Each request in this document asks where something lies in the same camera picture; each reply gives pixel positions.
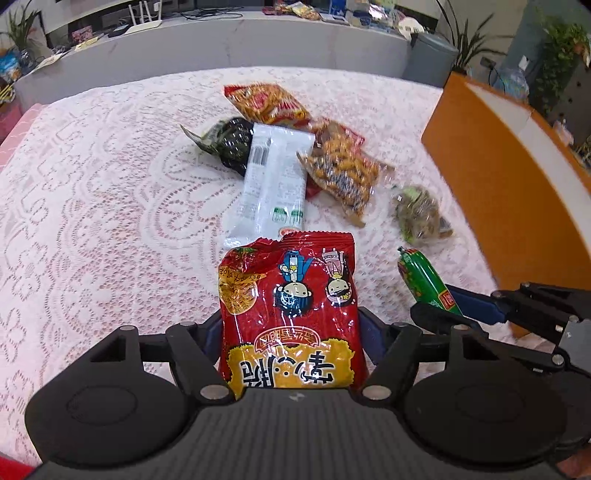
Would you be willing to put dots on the grey curved counter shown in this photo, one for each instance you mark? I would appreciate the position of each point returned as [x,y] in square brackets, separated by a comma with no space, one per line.
[231,46]

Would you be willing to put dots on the green sausage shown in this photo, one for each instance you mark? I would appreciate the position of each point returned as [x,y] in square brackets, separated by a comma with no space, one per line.
[425,277]

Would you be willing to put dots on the leafy green plant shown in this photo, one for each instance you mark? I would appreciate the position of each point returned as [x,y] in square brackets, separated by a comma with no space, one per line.
[561,55]

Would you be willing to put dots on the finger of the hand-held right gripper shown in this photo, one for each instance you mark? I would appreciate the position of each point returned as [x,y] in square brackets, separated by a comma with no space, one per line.
[434,316]
[475,307]

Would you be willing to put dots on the pink checked table cover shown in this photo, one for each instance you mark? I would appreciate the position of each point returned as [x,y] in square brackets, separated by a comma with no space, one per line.
[18,134]

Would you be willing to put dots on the white snack packet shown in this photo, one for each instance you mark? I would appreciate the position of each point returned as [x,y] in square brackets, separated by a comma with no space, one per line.
[272,180]

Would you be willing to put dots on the blue plastic bag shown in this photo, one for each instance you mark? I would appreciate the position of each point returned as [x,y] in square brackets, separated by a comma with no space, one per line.
[510,83]

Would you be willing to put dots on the red cartoon snack packet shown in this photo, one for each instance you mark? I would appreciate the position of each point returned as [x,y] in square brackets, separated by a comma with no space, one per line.
[286,323]

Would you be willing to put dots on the white router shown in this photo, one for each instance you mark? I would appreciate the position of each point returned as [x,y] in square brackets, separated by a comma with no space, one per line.
[143,25]

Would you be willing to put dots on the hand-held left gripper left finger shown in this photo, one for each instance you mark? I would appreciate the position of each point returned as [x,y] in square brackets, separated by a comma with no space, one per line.
[213,333]

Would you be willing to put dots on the grey trash bin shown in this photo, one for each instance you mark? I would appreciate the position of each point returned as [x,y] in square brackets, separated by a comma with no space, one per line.
[429,60]

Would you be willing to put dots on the orange-red snack packet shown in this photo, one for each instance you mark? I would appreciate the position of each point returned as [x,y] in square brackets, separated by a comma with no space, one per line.
[268,104]

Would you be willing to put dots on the pile of snack packets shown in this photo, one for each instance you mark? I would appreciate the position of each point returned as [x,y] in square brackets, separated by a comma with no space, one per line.
[295,10]

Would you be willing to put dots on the small clear packet of nuts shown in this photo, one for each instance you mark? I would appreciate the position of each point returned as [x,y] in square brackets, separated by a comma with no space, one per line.
[420,214]

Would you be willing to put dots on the potted plant with long leaves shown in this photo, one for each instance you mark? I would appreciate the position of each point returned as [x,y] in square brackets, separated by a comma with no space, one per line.
[461,41]

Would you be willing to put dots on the black snack packet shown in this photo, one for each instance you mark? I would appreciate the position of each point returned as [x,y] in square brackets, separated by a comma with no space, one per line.
[231,138]

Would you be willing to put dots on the blue snack boxes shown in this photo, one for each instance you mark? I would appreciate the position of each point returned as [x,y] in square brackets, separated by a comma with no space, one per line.
[360,16]

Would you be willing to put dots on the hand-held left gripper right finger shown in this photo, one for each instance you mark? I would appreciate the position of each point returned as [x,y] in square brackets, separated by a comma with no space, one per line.
[371,333]

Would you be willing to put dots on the clear packet of orange snacks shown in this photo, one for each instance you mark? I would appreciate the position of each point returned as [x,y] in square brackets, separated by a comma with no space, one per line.
[341,170]

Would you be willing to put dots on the orange storage box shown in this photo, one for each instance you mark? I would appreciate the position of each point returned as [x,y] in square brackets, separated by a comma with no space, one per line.
[485,184]

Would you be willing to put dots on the small potted plant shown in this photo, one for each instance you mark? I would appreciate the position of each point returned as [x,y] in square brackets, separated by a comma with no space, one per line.
[21,27]

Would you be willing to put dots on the grey cabinet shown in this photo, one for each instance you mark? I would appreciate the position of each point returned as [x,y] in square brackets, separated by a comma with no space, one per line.
[521,41]

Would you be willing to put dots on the white bag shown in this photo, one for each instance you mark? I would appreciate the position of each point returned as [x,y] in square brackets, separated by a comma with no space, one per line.
[410,26]

